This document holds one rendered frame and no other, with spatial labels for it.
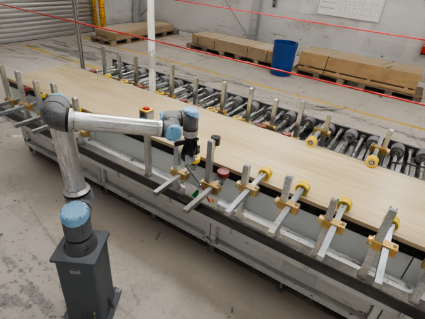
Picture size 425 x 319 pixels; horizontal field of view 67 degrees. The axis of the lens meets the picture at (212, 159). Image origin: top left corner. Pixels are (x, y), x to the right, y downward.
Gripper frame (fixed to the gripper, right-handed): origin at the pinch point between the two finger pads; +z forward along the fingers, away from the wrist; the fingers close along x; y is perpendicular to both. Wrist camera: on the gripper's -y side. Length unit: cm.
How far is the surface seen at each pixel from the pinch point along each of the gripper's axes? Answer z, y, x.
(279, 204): 5, 61, 5
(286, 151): 10, 39, 73
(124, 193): 83, -89, 28
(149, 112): -21.3, -35.3, 6.8
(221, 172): 9.3, 15.8, 17.7
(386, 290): 31, 125, 6
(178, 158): 3.6, -11.3, 6.2
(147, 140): -0.9, -37.8, 6.0
